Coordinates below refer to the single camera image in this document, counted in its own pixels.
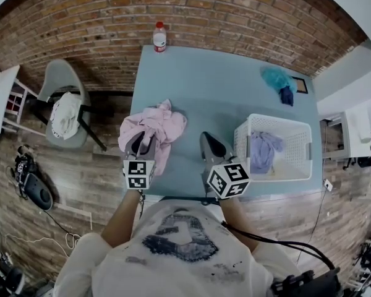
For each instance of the white desk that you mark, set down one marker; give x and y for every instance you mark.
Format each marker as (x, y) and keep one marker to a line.
(358, 128)

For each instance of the lavender garment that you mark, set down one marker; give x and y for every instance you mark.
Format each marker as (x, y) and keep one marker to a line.
(264, 150)

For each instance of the teal fluffy cloth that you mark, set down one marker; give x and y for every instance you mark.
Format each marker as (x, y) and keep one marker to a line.
(276, 77)

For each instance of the red-capped water bottle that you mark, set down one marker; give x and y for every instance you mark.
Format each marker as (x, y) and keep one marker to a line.
(159, 39)

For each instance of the black equipment pack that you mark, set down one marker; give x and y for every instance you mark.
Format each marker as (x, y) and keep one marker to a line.
(309, 285)

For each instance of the black framed tan board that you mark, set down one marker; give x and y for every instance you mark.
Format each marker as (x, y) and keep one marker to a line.
(300, 86)

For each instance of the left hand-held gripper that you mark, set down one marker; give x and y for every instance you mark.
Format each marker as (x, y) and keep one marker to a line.
(137, 170)

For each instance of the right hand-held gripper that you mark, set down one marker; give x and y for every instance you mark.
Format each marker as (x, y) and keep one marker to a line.
(232, 178)

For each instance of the white wooden stool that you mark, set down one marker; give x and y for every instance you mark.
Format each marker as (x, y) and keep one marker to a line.
(17, 104)

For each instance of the person's white printed shirt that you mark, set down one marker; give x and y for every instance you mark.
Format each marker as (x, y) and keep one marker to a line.
(179, 258)

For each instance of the person's left forearm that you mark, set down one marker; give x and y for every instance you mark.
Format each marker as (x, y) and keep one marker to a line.
(120, 218)

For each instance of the white crumpled garment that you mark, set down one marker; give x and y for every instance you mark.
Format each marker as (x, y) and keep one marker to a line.
(66, 116)

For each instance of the white side table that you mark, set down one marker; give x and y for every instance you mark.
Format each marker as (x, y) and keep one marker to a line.
(0, 97)

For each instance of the black oval device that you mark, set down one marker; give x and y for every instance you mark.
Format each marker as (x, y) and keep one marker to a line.
(37, 190)

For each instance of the grey shell chair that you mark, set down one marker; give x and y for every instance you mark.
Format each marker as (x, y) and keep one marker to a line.
(62, 73)

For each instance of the white plastic laundry basket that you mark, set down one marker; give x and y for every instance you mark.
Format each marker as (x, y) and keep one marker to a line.
(296, 141)

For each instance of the white power strip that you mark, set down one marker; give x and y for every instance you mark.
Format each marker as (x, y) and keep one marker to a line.
(328, 185)

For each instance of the person's right forearm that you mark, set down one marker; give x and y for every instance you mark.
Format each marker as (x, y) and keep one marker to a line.
(239, 224)

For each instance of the black office chair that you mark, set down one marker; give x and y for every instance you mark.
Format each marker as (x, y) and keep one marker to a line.
(369, 161)

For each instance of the pink garment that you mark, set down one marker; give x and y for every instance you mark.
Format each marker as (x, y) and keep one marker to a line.
(167, 125)

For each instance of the navy blue cloth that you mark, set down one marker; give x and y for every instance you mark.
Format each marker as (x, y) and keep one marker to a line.
(287, 97)

